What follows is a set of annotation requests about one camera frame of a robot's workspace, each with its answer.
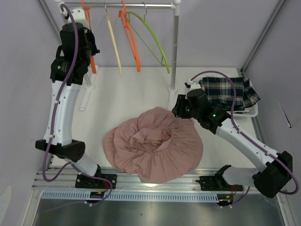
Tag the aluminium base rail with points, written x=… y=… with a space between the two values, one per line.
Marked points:
x=128 y=182

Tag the cream wooden hanger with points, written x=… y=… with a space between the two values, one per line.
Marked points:
x=113 y=40

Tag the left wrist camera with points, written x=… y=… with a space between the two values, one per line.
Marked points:
x=78 y=15

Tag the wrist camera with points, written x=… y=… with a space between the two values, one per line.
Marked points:
x=191 y=85
x=78 y=15

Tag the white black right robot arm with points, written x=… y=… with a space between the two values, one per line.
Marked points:
x=272 y=170

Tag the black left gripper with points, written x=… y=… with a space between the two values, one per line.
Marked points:
x=89 y=35

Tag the pink skirt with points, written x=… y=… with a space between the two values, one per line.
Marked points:
x=156 y=146

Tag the navy plaid skirt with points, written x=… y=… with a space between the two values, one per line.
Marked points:
x=221 y=92

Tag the orange hanger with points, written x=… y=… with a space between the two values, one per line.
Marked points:
x=129 y=34
x=87 y=14

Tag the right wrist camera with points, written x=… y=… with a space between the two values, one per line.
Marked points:
x=191 y=85

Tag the silver white clothes rack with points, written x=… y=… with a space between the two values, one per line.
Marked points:
x=175 y=6

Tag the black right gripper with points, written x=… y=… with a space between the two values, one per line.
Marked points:
x=178 y=110

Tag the white laundry basket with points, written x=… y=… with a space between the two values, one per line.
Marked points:
x=249 y=112

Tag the white slotted cable duct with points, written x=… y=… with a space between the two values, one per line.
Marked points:
x=138 y=196

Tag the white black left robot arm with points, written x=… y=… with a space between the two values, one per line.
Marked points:
x=67 y=74

